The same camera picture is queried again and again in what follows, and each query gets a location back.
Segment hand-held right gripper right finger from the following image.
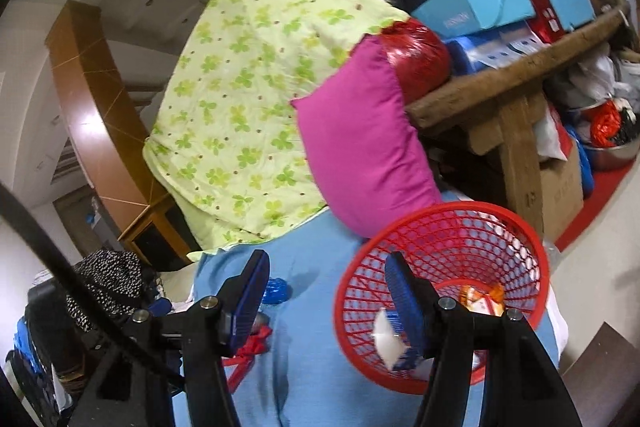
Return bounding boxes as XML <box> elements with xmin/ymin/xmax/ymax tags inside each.
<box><xmin>384</xmin><ymin>251</ymin><xmax>583</xmax><ymax>427</ymax></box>

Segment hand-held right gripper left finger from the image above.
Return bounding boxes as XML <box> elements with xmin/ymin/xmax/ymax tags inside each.
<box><xmin>67</xmin><ymin>249</ymin><xmax>273</xmax><ymax>427</ymax></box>

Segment red plastic mesh basket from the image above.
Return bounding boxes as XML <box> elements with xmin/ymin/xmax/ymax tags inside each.
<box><xmin>334</xmin><ymin>202</ymin><xmax>551</xmax><ymax>395</ymax></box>

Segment blue plastic bottle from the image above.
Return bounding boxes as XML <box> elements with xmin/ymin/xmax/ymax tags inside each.
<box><xmin>265</xmin><ymin>277</ymin><xmax>290</xmax><ymax>307</ymax></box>

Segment white crumpled tissue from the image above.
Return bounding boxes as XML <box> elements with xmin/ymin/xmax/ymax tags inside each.
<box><xmin>370</xmin><ymin>309</ymin><xmax>426</xmax><ymax>370</ymax></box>

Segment red plastic ribbon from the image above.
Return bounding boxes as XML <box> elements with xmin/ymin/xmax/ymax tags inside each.
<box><xmin>220</xmin><ymin>324</ymin><xmax>273</xmax><ymax>393</ymax></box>

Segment orange snack wrapper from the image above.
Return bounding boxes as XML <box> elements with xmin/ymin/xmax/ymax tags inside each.
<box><xmin>460</xmin><ymin>283</ymin><xmax>506</xmax><ymax>315</ymax></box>

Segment blue blanket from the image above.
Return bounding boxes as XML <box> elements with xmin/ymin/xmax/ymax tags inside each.
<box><xmin>172</xmin><ymin>192</ymin><xmax>561</xmax><ymax>427</ymax></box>

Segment black polka dot cloth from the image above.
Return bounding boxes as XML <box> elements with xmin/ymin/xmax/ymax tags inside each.
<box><xmin>65</xmin><ymin>249</ymin><xmax>146</xmax><ymax>333</ymax></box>

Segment magenta pillow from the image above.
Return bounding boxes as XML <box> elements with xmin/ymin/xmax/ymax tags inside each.
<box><xmin>290</xmin><ymin>34</ymin><xmax>443</xmax><ymax>240</ymax></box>

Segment cardboard box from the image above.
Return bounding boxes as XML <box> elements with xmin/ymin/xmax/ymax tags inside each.
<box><xmin>540</xmin><ymin>147</ymin><xmax>586</xmax><ymax>243</ymax></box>

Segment black suitcase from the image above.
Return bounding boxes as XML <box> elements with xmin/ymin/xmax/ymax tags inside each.
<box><xmin>5</xmin><ymin>272</ymin><xmax>101</xmax><ymax>427</ymax></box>

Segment brown wooden board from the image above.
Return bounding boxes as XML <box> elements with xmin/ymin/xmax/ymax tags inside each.
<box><xmin>560</xmin><ymin>322</ymin><xmax>640</xmax><ymax>427</ymax></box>

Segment green clover print blanket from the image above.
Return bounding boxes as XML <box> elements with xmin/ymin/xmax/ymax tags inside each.
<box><xmin>142</xmin><ymin>0</ymin><xmax>411</xmax><ymax>253</ymax></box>

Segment blue plastic bag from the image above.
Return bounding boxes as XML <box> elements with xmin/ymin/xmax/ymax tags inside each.
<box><xmin>574</xmin><ymin>137</ymin><xmax>596</xmax><ymax>198</ymax></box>

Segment red mat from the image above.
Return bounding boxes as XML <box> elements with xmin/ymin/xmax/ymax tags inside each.
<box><xmin>555</xmin><ymin>167</ymin><xmax>640</xmax><ymax>253</ymax></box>

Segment rough wooden bench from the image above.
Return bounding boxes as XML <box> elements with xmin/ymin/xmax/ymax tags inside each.
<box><xmin>405</xmin><ymin>4</ymin><xmax>631</xmax><ymax>240</ymax></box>

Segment red foil bag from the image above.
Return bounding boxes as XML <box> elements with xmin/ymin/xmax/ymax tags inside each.
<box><xmin>377</xmin><ymin>19</ymin><xmax>453</xmax><ymax>105</ymax></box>

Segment metal basin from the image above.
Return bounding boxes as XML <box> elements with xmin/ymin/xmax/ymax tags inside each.
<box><xmin>575</xmin><ymin>102</ymin><xmax>640</xmax><ymax>172</ymax></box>

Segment blue and white packets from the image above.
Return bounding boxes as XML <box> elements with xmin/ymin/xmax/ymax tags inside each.
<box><xmin>445</xmin><ymin>24</ymin><xmax>546</xmax><ymax>75</ymax></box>

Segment red plastic bag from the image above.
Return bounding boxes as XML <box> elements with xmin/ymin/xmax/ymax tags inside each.
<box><xmin>590</xmin><ymin>101</ymin><xmax>623</xmax><ymax>145</ymax></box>

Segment curved wooden headboard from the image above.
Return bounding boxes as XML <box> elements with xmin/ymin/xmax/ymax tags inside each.
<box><xmin>45</xmin><ymin>1</ymin><xmax>193</xmax><ymax>263</ymax></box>

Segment small light blue box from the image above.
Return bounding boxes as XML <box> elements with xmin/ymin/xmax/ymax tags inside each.
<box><xmin>411</xmin><ymin>0</ymin><xmax>537</xmax><ymax>40</ymax></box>

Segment black cable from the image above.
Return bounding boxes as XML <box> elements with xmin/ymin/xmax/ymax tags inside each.
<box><xmin>0</xmin><ymin>184</ymin><xmax>186</xmax><ymax>385</ymax></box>

